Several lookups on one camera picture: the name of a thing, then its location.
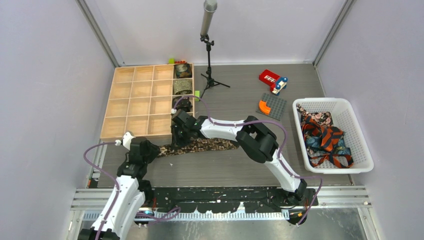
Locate brown floral black tie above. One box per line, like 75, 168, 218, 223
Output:
157, 138, 240, 158

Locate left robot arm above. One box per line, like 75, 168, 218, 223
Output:
77, 131, 161, 240

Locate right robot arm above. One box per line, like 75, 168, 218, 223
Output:
171, 109, 307, 205

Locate black beige floral rolled tie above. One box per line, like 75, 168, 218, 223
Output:
172, 96, 193, 113

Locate olive patterned rolled tie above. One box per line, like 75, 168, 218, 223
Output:
172, 79, 193, 95

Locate wooden compartment tray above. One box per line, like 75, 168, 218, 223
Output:
100, 63, 195, 141

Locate dark gold rolled tie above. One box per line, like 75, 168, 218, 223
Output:
174, 63, 193, 79

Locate small red orange blocks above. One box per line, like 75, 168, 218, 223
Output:
174, 60, 187, 64

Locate orange curved block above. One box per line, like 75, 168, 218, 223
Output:
258, 100, 271, 115

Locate black microphone tripod stand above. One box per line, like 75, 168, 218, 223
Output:
200, 34, 231, 98

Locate grey building baseplate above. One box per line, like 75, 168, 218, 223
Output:
256, 93, 288, 121

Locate red toy truck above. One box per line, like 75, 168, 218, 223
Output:
258, 69, 289, 96

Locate grey microphone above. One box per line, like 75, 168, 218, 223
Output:
200, 0, 218, 37

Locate blue patterned tie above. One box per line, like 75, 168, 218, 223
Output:
304, 136, 352, 157

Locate pink floral dark tie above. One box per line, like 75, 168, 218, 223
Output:
296, 103, 334, 128

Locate orange navy striped tie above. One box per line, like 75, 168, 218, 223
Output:
301, 122, 354, 169

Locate white plastic basket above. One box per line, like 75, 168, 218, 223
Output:
292, 97, 374, 174

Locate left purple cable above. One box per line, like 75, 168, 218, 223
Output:
82, 141, 182, 240

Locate purple cable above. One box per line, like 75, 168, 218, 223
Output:
82, 141, 182, 240
170, 95, 324, 227

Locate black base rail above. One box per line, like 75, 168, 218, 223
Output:
141, 186, 316, 214

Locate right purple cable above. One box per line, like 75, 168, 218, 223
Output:
170, 95, 324, 227

